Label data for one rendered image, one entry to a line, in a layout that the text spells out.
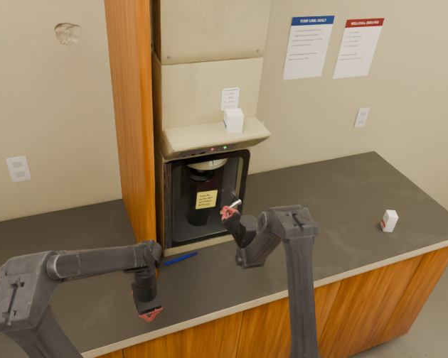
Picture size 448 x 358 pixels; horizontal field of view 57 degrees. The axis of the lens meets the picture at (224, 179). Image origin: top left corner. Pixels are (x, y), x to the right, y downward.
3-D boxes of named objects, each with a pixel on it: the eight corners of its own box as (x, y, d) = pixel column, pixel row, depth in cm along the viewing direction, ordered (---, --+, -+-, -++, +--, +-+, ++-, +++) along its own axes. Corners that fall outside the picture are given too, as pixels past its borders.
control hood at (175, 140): (161, 156, 131) (161, 128, 125) (252, 142, 143) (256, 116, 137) (172, 177, 123) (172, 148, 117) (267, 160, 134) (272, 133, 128)
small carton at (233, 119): (222, 125, 130) (224, 108, 126) (238, 125, 131) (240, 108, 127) (226, 133, 126) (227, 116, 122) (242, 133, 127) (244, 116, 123)
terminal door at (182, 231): (166, 248, 156) (165, 161, 132) (239, 231, 167) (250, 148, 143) (166, 249, 156) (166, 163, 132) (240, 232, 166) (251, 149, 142)
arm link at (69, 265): (-1, 293, 68) (56, 285, 66) (-3, 258, 69) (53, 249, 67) (121, 269, 110) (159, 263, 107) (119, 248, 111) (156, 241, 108)
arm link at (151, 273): (131, 273, 106) (153, 275, 106) (137, 253, 112) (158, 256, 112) (133, 290, 110) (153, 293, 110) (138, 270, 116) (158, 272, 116)
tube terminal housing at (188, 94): (147, 216, 177) (139, 36, 131) (217, 201, 189) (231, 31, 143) (163, 257, 159) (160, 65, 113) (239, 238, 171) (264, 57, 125)
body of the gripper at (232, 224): (235, 209, 140) (244, 224, 135) (247, 224, 148) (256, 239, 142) (220, 220, 141) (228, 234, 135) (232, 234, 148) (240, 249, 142)
